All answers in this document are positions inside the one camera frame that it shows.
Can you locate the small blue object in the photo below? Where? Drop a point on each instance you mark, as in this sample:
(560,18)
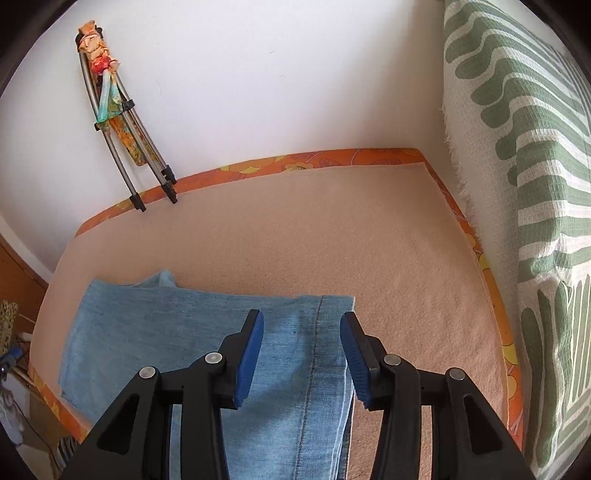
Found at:
(11,359)

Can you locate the white crumpled cloth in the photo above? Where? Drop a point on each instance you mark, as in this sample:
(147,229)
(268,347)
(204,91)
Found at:
(9,413)

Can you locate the wooden cabinet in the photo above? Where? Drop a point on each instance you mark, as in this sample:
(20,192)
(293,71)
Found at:
(18,277)

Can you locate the colourful patterned cloth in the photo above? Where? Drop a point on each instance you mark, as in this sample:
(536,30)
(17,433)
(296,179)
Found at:
(99,50)

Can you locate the folded metal rack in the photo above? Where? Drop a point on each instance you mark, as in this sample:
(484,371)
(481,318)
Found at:
(138,202)

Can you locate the orange floral bed sheet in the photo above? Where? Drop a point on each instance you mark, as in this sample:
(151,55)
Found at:
(277,164)

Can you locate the blue denim pants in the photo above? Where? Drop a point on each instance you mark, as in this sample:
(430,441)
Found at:
(138,332)

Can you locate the green patterned white throw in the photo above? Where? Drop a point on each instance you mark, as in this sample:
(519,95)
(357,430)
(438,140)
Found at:
(531,138)

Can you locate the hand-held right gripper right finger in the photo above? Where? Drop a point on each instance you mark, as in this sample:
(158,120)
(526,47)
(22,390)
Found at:
(355,364)

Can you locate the peach blanket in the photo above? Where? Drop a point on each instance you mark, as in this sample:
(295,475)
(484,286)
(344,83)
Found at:
(323,230)

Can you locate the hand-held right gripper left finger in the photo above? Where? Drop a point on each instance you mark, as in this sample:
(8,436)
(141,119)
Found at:
(247,364)

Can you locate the striped fabric item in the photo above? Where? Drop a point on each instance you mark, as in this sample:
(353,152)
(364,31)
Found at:
(67,451)

